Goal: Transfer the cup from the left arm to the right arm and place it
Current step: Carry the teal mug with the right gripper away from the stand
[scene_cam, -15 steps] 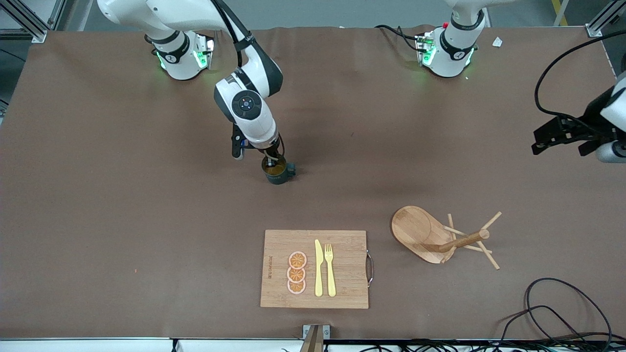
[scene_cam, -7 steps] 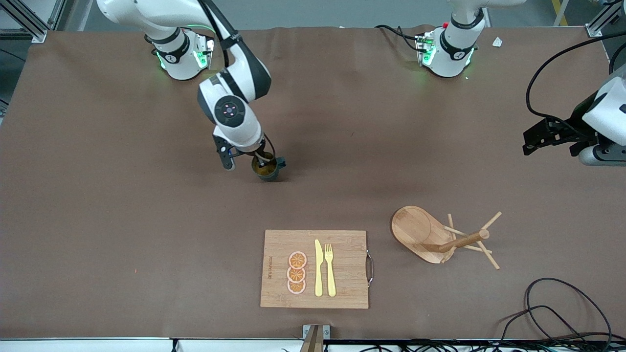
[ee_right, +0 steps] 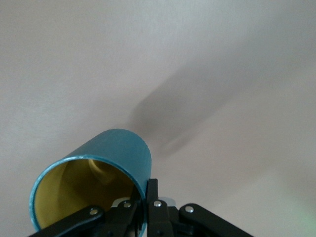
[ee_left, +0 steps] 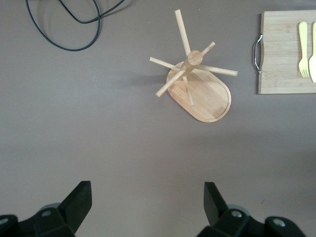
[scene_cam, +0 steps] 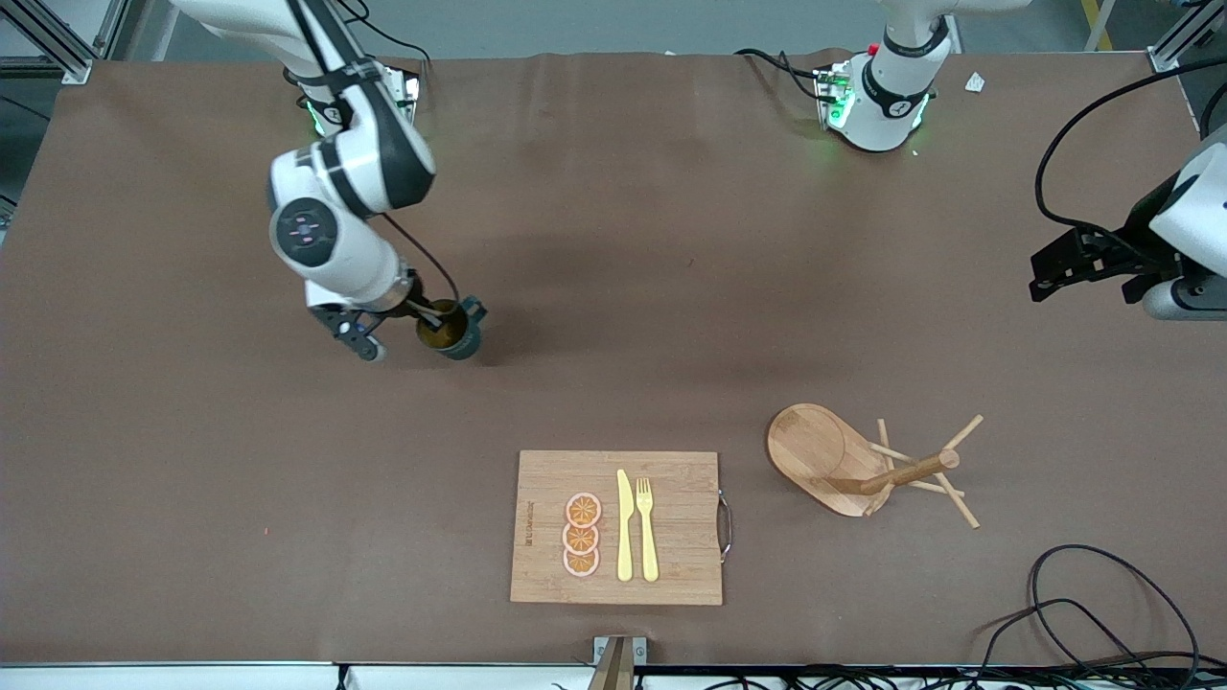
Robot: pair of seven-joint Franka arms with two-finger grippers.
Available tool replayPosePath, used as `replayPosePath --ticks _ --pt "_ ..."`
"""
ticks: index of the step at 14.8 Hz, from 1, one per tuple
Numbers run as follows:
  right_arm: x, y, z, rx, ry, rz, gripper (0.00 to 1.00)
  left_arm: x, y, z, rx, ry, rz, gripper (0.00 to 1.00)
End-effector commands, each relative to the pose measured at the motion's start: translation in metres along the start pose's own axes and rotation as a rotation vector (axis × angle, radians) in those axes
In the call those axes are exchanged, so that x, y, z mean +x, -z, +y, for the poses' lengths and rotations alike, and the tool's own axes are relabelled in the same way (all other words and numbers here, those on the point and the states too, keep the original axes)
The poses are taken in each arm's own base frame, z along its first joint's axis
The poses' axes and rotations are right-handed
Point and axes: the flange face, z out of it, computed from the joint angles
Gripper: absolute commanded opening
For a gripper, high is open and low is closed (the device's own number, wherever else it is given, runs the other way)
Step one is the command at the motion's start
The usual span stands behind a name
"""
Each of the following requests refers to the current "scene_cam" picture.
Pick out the yellow plastic fork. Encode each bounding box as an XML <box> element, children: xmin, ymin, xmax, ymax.
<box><xmin>636</xmin><ymin>477</ymin><xmax>660</xmax><ymax>583</ymax></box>

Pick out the yellow plastic knife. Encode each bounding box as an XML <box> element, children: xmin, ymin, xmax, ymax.
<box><xmin>615</xmin><ymin>469</ymin><xmax>636</xmax><ymax>583</ymax></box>

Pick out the metal bracket with wooden post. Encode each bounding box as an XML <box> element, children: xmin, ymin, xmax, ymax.
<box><xmin>587</xmin><ymin>635</ymin><xmax>648</xmax><ymax>690</ymax></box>

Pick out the dark green mug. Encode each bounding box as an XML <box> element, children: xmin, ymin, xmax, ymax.
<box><xmin>415</xmin><ymin>295</ymin><xmax>488</xmax><ymax>362</ymax></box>

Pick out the short black looped cable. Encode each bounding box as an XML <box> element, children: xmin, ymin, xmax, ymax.
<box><xmin>978</xmin><ymin>599</ymin><xmax>1166</xmax><ymax>677</ymax></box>

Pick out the long black looped cable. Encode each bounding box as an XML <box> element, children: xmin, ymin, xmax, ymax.
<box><xmin>1029</xmin><ymin>544</ymin><xmax>1201</xmax><ymax>672</ymax></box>

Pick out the black base cable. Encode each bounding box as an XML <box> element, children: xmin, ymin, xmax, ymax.
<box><xmin>336</xmin><ymin>0</ymin><xmax>428</xmax><ymax>70</ymax></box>
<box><xmin>733</xmin><ymin>48</ymin><xmax>827</xmax><ymax>102</ymax></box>

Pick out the black right base cable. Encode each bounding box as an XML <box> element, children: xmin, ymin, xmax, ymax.
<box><xmin>336</xmin><ymin>0</ymin><xmax>428</xmax><ymax>70</ymax></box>

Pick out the black right arm gripper cable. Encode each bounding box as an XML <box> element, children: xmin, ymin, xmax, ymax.
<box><xmin>382</xmin><ymin>213</ymin><xmax>463</xmax><ymax>306</ymax></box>

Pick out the black left base cable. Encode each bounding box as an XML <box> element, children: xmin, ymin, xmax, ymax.
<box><xmin>733</xmin><ymin>48</ymin><xmax>827</xmax><ymax>102</ymax></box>

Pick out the wooden mug tree stand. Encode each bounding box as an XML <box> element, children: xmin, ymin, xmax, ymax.
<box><xmin>767</xmin><ymin>402</ymin><xmax>985</xmax><ymax>530</ymax></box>

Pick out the aluminium frame profile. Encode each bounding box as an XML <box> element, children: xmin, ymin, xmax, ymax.
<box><xmin>0</xmin><ymin>0</ymin><xmax>130</xmax><ymax>85</ymax></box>
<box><xmin>1148</xmin><ymin>0</ymin><xmax>1227</xmax><ymax>73</ymax></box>

